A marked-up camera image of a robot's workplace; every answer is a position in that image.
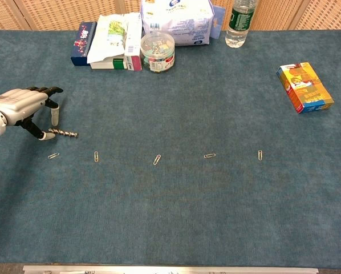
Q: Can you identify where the silver magnetic bead stick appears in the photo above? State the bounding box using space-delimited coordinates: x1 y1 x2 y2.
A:
48 128 79 139

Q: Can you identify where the white box with green end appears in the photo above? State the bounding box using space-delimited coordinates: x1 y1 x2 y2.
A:
90 56 128 70

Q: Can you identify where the teal felt table cloth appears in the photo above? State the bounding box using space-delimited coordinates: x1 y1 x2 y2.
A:
0 29 341 269

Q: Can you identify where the clear tub of binder clips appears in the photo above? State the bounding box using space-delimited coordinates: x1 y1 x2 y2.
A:
140 31 176 74

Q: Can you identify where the white blue plastic pack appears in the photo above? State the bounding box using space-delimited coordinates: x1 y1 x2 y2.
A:
140 0 216 47

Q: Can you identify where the water bottle with green label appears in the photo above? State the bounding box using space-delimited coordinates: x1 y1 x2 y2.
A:
225 0 258 49

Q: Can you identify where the white box with pink end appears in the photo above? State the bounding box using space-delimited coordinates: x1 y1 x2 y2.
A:
124 12 143 72

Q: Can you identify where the white green paper packet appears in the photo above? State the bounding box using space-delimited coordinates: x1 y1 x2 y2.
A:
86 12 141 65

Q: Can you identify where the aluminium rail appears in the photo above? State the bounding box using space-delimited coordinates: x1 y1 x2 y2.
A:
22 265 319 274

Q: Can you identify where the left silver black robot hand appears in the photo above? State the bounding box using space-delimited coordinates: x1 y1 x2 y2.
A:
0 86 64 142

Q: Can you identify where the dark blue printed box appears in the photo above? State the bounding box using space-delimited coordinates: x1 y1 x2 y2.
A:
70 21 98 67

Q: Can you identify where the wicker folding screen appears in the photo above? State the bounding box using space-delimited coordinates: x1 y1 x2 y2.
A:
0 0 341 31

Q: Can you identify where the yellow orange printed carton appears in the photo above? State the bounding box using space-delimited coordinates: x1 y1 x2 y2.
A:
275 62 335 115

